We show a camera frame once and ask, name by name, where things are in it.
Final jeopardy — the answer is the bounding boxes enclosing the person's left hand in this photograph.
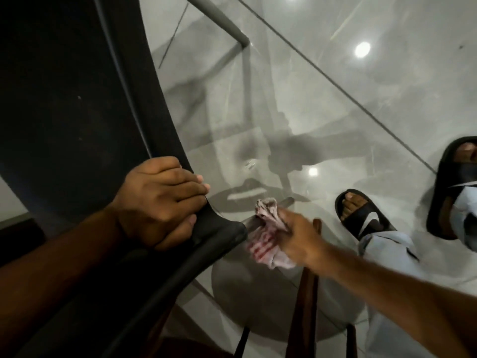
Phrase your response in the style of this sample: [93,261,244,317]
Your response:
[106,156,211,252]

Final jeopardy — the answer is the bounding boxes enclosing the light grey trousers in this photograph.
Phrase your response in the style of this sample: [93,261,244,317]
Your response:
[357,181,477,358]

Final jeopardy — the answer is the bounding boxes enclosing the red striped white cloth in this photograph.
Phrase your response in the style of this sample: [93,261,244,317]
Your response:
[245,197,297,271]

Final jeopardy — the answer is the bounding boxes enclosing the person's right forearm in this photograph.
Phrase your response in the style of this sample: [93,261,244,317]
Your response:
[322,244,477,358]

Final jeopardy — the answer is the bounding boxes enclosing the black slide sandal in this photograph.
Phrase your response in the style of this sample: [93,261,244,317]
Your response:
[334,188,398,241]
[426,136,477,241]

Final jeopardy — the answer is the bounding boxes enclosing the person's right hand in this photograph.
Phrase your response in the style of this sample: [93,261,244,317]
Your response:
[275,208,337,274]

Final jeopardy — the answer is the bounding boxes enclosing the black plastic chair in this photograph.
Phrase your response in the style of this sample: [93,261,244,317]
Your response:
[0,0,296,358]

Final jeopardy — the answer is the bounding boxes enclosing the brown wooden chair frame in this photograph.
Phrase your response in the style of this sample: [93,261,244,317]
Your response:
[233,218,359,358]

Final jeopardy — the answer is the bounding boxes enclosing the person's foot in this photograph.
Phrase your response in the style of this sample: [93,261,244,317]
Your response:
[341,192,370,221]
[439,142,477,240]

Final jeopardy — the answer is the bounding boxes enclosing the person's left foot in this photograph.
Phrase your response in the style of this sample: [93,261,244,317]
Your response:
[341,192,370,221]

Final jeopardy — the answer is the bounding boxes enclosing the person's right foot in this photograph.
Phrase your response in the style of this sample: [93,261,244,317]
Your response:
[439,142,477,240]

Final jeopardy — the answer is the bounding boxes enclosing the person's left forearm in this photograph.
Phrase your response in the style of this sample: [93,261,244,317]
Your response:
[0,207,129,355]

